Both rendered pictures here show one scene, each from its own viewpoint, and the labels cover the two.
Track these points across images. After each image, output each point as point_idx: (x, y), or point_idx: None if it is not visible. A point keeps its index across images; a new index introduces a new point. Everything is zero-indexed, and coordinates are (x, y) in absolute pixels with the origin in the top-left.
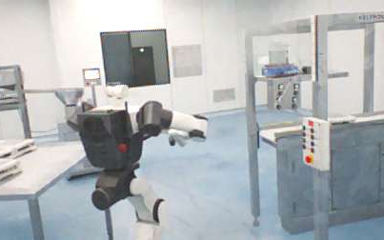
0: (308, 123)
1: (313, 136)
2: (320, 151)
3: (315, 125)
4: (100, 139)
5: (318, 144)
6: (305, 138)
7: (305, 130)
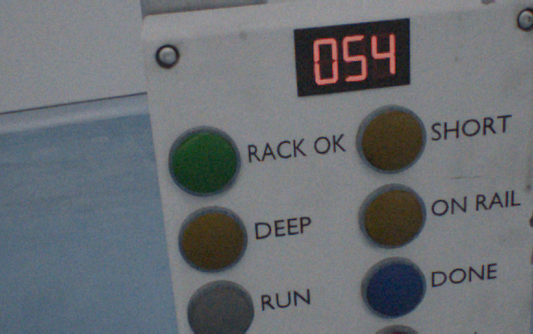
0: (290, 74)
1: (417, 202)
2: (529, 313)
3: (463, 49)
4: None
5: (509, 249)
6: (238, 280)
7: (232, 190)
